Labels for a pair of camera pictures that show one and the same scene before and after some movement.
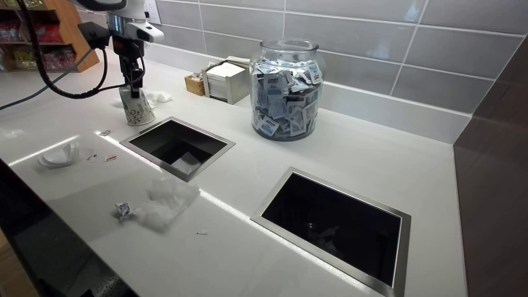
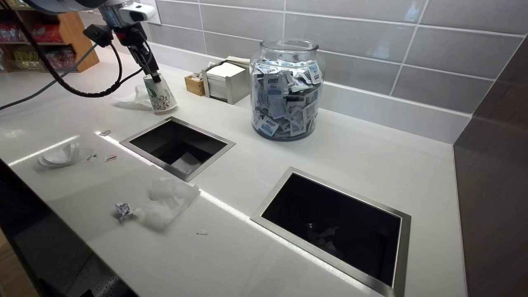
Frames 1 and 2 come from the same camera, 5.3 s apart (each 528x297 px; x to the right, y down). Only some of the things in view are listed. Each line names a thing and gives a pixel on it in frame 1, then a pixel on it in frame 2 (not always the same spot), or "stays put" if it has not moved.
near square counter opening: (178, 147) stays put
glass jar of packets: (286, 89) stays put
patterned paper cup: (137, 109) → (160, 95)
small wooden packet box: (195, 84) stays put
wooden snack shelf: (58, 33) stays put
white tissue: (159, 97) → (134, 94)
